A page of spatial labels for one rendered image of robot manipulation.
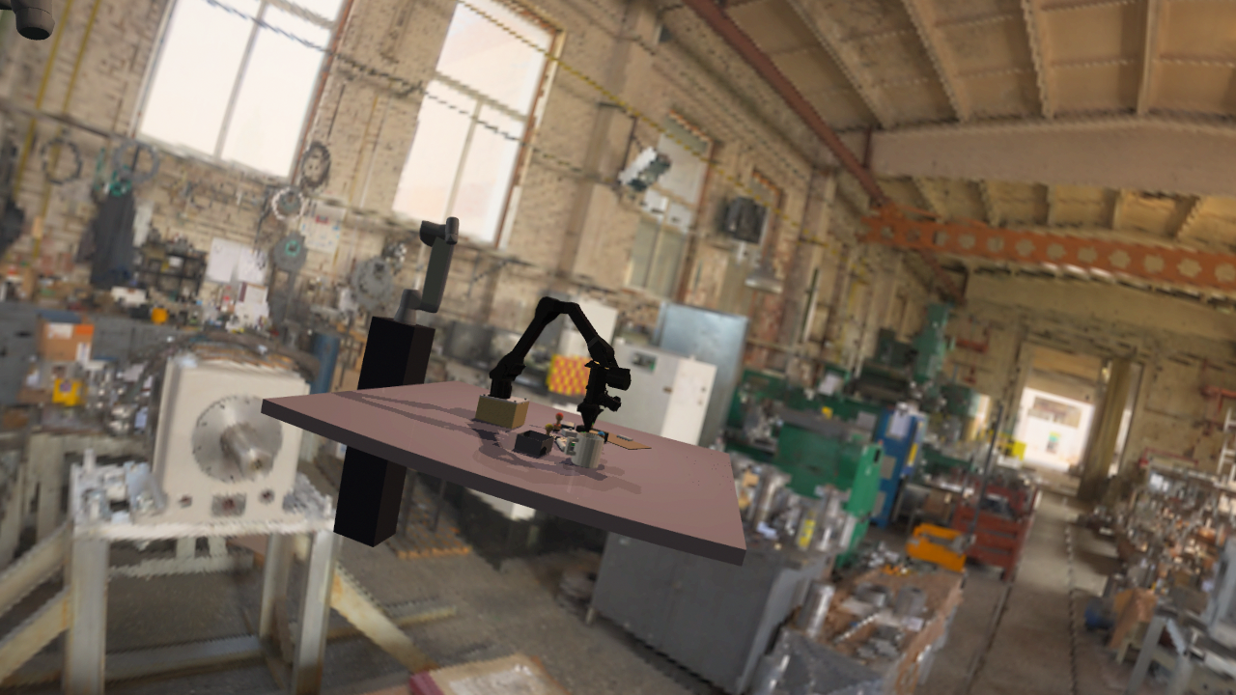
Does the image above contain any beige mug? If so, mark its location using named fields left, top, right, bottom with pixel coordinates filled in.
left=564, top=432, right=604, bottom=467

